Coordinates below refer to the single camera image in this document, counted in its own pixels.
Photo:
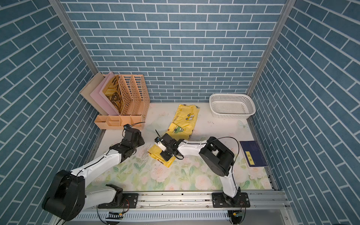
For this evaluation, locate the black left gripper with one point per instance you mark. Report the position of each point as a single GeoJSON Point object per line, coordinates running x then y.
{"type": "Point", "coordinates": [140, 138]}

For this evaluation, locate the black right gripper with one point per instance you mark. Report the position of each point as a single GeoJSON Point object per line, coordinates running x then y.
{"type": "Point", "coordinates": [166, 157]}

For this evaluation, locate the yellow cartoon pillowcase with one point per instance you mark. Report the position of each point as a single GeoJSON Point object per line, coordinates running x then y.
{"type": "Point", "coordinates": [181, 127]}

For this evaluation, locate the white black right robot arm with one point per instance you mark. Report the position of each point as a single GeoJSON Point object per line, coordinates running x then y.
{"type": "Point", "coordinates": [219, 158]}

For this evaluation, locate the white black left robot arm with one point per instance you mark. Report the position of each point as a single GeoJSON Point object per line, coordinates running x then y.
{"type": "Point", "coordinates": [66, 196]}

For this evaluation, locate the orange plastic file organizer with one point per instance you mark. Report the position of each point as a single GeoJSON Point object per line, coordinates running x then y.
{"type": "Point", "coordinates": [136, 104]}

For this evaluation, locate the yellow black patterned book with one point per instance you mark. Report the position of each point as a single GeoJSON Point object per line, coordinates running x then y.
{"type": "Point", "coordinates": [112, 92]}

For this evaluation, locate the pink board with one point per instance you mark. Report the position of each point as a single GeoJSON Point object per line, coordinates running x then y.
{"type": "Point", "coordinates": [100, 98]}

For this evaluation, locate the white perforated plastic basket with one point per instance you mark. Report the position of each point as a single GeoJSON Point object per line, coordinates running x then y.
{"type": "Point", "coordinates": [232, 106]}

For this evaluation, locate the beige board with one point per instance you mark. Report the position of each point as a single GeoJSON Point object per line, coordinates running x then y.
{"type": "Point", "coordinates": [89, 88]}

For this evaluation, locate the dark blue book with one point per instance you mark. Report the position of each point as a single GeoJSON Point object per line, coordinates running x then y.
{"type": "Point", "coordinates": [253, 154]}

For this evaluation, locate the green circuit board right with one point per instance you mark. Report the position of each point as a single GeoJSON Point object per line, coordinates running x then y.
{"type": "Point", "coordinates": [238, 214]}

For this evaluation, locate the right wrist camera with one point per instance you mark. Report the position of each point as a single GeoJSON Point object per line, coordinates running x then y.
{"type": "Point", "coordinates": [158, 142]}

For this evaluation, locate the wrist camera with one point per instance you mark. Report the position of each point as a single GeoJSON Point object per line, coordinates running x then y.
{"type": "Point", "coordinates": [127, 126]}
{"type": "Point", "coordinates": [158, 142]}

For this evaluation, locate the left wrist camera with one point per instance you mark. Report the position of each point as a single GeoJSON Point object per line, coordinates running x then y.
{"type": "Point", "coordinates": [127, 126]}

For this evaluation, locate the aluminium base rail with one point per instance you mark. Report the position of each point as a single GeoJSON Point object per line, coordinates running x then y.
{"type": "Point", "coordinates": [188, 207]}

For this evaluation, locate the aluminium corner post left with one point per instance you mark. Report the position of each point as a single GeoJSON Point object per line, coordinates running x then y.
{"type": "Point", "coordinates": [69, 27]}

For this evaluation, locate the aluminium corner post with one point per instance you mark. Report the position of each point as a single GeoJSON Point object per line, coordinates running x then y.
{"type": "Point", "coordinates": [69, 27]}
{"type": "Point", "coordinates": [272, 41]}

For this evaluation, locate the aluminium corner post right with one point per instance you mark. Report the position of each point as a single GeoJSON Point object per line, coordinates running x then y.
{"type": "Point", "coordinates": [272, 41]}

